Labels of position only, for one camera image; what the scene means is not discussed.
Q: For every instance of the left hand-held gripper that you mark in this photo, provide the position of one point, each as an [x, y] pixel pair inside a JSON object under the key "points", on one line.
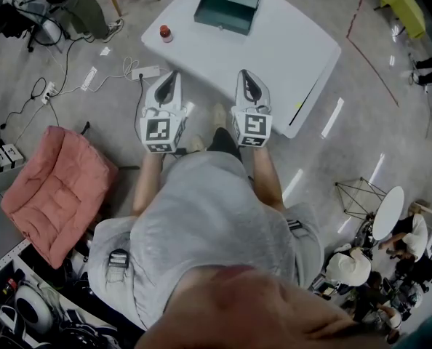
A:
{"points": [[158, 129]]}

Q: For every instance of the person's black trousers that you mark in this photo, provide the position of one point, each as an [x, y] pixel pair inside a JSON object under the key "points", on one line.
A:
{"points": [[223, 140]]}

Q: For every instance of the white round device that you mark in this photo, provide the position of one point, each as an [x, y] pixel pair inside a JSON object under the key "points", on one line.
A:
{"points": [[32, 307]]}

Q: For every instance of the pink cushioned chair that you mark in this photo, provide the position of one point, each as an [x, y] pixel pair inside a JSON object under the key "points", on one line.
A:
{"points": [[56, 195]]}

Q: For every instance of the white boxes with printed squares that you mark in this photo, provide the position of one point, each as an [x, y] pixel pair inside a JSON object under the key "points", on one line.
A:
{"points": [[3, 156]]}

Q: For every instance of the white paper scrap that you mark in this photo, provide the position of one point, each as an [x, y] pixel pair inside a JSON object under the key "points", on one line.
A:
{"points": [[105, 51]]}

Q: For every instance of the person's right forearm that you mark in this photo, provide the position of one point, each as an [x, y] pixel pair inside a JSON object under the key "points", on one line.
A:
{"points": [[268, 180]]}

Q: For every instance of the yellow-green bench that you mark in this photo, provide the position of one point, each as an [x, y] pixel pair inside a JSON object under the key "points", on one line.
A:
{"points": [[405, 7]]}

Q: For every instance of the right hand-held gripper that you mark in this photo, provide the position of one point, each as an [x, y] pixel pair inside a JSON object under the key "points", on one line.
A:
{"points": [[252, 124]]}

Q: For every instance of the small bottle with red cap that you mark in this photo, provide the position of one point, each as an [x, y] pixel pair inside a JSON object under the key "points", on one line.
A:
{"points": [[166, 35]]}

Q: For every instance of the person's left forearm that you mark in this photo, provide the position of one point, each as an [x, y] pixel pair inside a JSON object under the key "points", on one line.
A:
{"points": [[147, 184]]}

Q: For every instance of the small white power strip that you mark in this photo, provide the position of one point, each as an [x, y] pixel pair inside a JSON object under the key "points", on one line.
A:
{"points": [[48, 93]]}

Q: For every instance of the person's beige shoe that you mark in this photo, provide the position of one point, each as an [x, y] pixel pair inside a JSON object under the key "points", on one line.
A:
{"points": [[197, 143], [219, 115]]}

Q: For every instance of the person's grey shirt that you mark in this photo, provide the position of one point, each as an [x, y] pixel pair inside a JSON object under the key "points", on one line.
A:
{"points": [[205, 216]]}

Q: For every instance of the dark green metal box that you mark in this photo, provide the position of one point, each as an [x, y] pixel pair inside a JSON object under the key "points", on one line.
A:
{"points": [[221, 15]]}

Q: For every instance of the round white table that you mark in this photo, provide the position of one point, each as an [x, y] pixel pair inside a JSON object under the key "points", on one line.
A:
{"points": [[388, 213]]}

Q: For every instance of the person's face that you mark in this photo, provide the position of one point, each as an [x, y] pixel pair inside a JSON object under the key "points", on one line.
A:
{"points": [[245, 311]]}

